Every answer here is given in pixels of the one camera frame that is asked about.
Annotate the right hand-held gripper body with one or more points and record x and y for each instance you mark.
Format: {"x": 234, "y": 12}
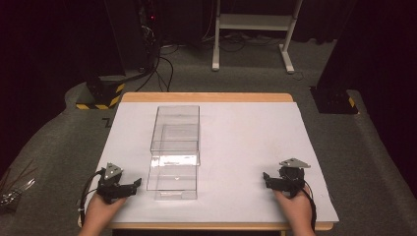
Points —
{"x": 291, "y": 178}

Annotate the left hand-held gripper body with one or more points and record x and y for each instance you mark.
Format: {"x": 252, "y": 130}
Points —
{"x": 111, "y": 190}

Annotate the clear plastic drawer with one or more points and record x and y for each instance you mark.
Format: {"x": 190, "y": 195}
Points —
{"x": 173, "y": 180}

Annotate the clear plastic drawer case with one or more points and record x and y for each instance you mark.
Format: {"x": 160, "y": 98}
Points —
{"x": 177, "y": 131}

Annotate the person's left hand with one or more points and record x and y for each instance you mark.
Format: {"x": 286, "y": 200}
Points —
{"x": 101, "y": 209}

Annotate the person's right hand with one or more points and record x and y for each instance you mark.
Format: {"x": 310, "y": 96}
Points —
{"x": 293, "y": 209}

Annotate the white table cover sheet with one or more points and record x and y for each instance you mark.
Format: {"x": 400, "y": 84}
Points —
{"x": 246, "y": 157}

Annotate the black yellow striped stand base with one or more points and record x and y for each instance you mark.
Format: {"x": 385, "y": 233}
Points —
{"x": 103, "y": 93}

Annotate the black equipment with red light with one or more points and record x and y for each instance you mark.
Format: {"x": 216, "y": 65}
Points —
{"x": 151, "y": 14}

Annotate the white metal stand frame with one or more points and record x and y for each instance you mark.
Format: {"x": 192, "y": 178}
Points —
{"x": 255, "y": 22}

